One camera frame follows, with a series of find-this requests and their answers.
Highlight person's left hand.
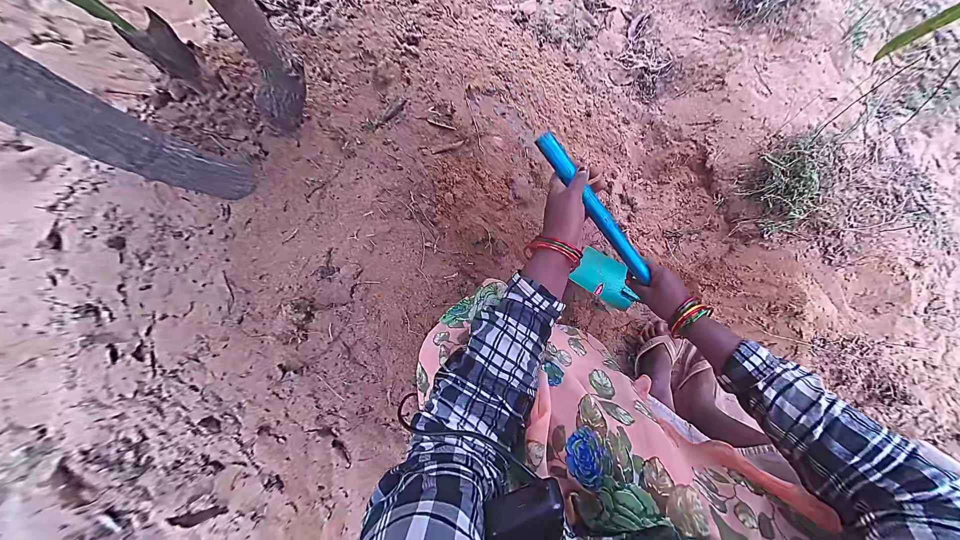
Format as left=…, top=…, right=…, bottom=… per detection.
left=542, top=166, right=606, bottom=250

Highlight person's right hand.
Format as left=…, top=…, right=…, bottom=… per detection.
left=626, top=259, right=691, bottom=324

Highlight blue-handled teal hoe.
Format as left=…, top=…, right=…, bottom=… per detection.
left=535, top=131, right=653, bottom=312

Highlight person's right forearm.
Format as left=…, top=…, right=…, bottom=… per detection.
left=669, top=297, right=960, bottom=540

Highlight person's left forearm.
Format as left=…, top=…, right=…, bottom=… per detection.
left=360, top=234, right=584, bottom=540

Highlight person's legs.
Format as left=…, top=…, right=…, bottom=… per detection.
left=632, top=318, right=772, bottom=450

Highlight dry grass tuft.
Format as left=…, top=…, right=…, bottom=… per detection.
left=619, top=6, right=676, bottom=102

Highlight person's body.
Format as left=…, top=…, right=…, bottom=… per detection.
left=416, top=279, right=844, bottom=540

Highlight green grass clump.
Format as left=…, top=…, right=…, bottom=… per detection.
left=748, top=129, right=849, bottom=235

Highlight black box device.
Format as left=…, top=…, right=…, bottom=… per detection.
left=483, top=477, right=566, bottom=540

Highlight brown tree trunk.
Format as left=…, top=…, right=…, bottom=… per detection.
left=207, top=0, right=308, bottom=137

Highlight long green leaf blade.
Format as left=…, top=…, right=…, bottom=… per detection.
left=873, top=3, right=960, bottom=63

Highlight thick grey tree trunk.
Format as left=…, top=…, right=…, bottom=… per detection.
left=0, top=40, right=259, bottom=201

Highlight green leaf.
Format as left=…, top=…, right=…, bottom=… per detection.
left=66, top=0, right=140, bottom=35

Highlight black cable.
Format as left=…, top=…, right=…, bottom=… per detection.
left=397, top=392, right=543, bottom=483

